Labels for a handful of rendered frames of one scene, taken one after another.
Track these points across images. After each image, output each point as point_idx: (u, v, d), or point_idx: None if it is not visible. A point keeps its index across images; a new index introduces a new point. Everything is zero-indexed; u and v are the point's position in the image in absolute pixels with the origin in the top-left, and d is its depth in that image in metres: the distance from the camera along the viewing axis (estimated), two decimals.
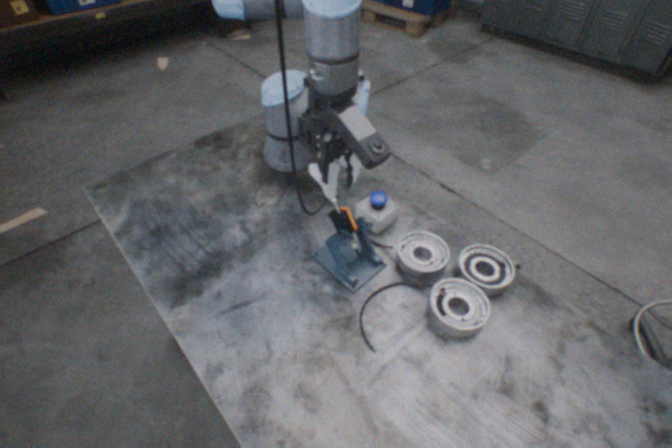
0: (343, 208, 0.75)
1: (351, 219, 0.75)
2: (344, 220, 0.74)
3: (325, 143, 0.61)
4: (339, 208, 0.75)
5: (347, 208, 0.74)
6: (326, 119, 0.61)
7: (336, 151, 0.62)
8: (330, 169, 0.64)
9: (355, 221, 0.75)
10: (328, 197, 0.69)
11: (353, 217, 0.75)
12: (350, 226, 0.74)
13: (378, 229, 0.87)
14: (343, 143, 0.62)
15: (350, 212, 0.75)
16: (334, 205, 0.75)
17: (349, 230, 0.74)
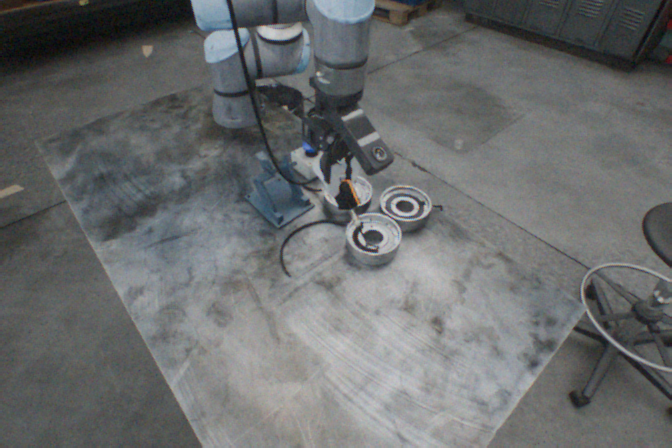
0: (344, 181, 0.69)
1: (353, 193, 0.69)
2: (346, 193, 0.69)
3: (328, 145, 0.61)
4: (340, 181, 0.70)
5: (348, 180, 0.69)
6: (330, 120, 0.61)
7: (338, 153, 0.62)
8: (332, 170, 0.64)
9: (357, 195, 0.70)
10: (331, 195, 0.70)
11: (355, 191, 0.69)
12: (352, 199, 0.69)
13: (311, 175, 0.91)
14: (346, 146, 0.62)
15: (351, 185, 0.69)
16: None
17: (351, 204, 0.69)
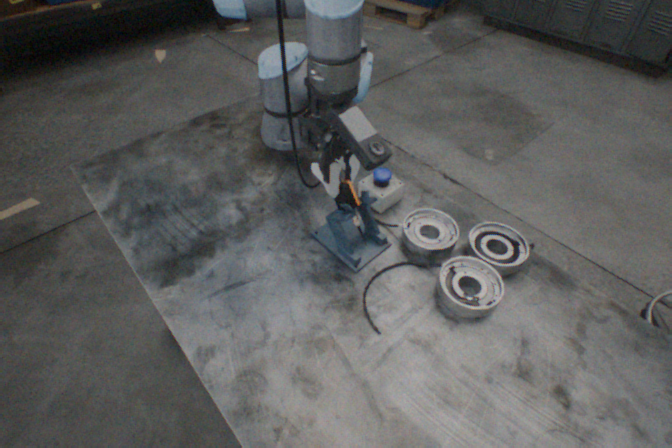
0: (345, 181, 0.69)
1: (353, 193, 0.70)
2: (346, 194, 0.69)
3: (325, 143, 0.61)
4: (340, 182, 0.70)
5: (349, 181, 0.69)
6: (327, 119, 0.61)
7: (336, 151, 0.62)
8: (331, 169, 0.64)
9: (357, 195, 0.70)
10: (331, 195, 0.70)
11: (355, 191, 0.70)
12: (352, 200, 0.69)
13: (382, 207, 0.82)
14: (343, 143, 0.62)
15: (352, 186, 0.69)
16: None
17: (351, 205, 0.69)
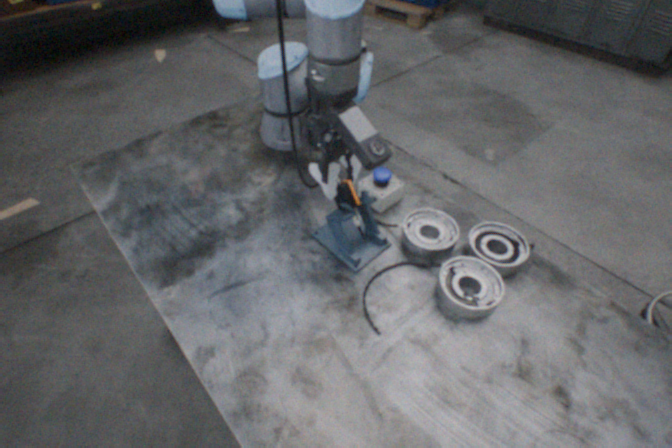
0: (345, 181, 0.69)
1: (354, 193, 0.70)
2: (346, 194, 0.69)
3: (325, 143, 0.61)
4: (340, 181, 0.70)
5: (349, 180, 0.69)
6: (327, 119, 0.61)
7: (336, 151, 0.62)
8: (330, 169, 0.64)
9: (357, 195, 0.70)
10: (328, 197, 0.69)
11: (355, 191, 0.70)
12: (352, 200, 0.69)
13: (382, 207, 0.82)
14: (343, 143, 0.62)
15: (352, 185, 0.69)
16: None
17: (351, 205, 0.69)
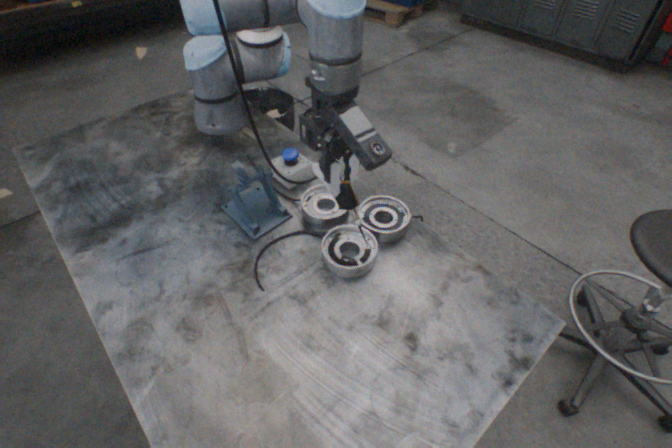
0: (344, 182, 0.69)
1: (353, 194, 0.69)
2: (347, 193, 0.69)
3: (326, 143, 0.61)
4: (341, 181, 0.70)
5: (348, 181, 0.69)
6: (327, 119, 0.61)
7: (337, 151, 0.62)
8: (332, 169, 0.64)
9: (356, 196, 0.70)
10: (332, 195, 0.70)
11: (354, 192, 0.70)
12: (353, 199, 0.69)
13: (290, 184, 0.89)
14: (344, 143, 0.62)
15: (351, 186, 0.69)
16: None
17: (352, 204, 0.69)
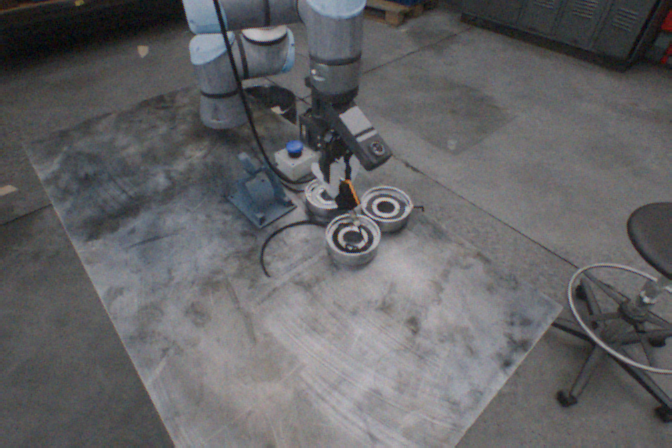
0: (345, 181, 0.69)
1: (353, 193, 0.70)
2: (346, 194, 0.69)
3: (326, 143, 0.61)
4: (340, 181, 0.70)
5: (349, 181, 0.69)
6: (327, 119, 0.61)
7: (336, 151, 0.62)
8: (331, 169, 0.64)
9: (357, 195, 0.70)
10: (331, 195, 0.70)
11: (355, 191, 0.70)
12: (352, 200, 0.69)
13: (294, 176, 0.91)
14: (344, 144, 0.62)
15: (352, 186, 0.69)
16: None
17: (351, 205, 0.69)
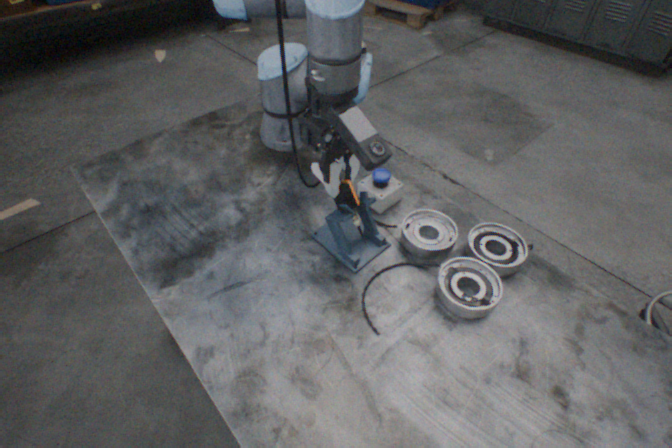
0: (345, 181, 0.69)
1: (353, 193, 0.70)
2: (346, 194, 0.69)
3: (325, 143, 0.61)
4: (340, 181, 0.70)
5: (349, 181, 0.69)
6: (327, 119, 0.61)
7: (336, 151, 0.62)
8: (331, 169, 0.64)
9: (357, 195, 0.70)
10: (331, 195, 0.70)
11: (355, 191, 0.70)
12: (352, 200, 0.69)
13: (381, 208, 0.82)
14: (344, 144, 0.62)
15: (352, 186, 0.69)
16: None
17: (351, 205, 0.69)
